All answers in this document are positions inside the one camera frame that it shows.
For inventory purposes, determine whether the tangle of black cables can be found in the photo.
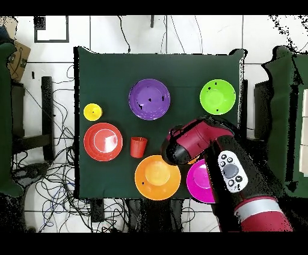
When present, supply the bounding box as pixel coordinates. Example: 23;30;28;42
10;64;128;233

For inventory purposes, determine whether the black power strip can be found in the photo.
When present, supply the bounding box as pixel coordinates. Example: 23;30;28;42
90;198;106;223

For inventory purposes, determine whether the green cloth neighbouring table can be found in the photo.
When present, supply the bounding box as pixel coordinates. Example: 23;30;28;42
260;45;308;199
0;41;24;198

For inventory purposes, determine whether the large yellow-orange bowl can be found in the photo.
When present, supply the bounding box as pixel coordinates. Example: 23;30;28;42
134;154;182;201

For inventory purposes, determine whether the black square floor frame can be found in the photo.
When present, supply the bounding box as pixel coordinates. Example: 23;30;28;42
34;16;70;43

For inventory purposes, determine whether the black chair base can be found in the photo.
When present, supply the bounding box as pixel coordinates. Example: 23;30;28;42
14;162;50;186

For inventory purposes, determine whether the black cable with plug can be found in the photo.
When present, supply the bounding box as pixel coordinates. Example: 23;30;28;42
117;15;132;54

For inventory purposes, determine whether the cardboard box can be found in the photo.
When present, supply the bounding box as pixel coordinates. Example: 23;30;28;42
5;39;31;83

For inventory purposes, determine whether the yellow cup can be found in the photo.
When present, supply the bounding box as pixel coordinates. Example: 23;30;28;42
83;103;103;121

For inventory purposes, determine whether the red-orange cup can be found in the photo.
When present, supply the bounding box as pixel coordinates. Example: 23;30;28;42
130;137;148;159

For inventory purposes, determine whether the black table frame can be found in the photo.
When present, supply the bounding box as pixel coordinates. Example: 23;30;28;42
10;76;55;162

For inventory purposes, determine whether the large pink bowl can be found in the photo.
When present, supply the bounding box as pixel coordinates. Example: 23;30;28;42
186;158;216;204

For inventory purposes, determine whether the green bowl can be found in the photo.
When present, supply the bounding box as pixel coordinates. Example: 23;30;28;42
199;78;237;116

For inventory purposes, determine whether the shallow red-orange bowl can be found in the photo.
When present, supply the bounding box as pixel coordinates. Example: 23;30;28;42
83;122;124;162

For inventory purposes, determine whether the dark green tablecloth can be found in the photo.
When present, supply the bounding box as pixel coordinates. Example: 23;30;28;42
73;46;247;200

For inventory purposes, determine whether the purple bowl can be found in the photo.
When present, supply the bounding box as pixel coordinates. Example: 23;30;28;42
128;78;171;121

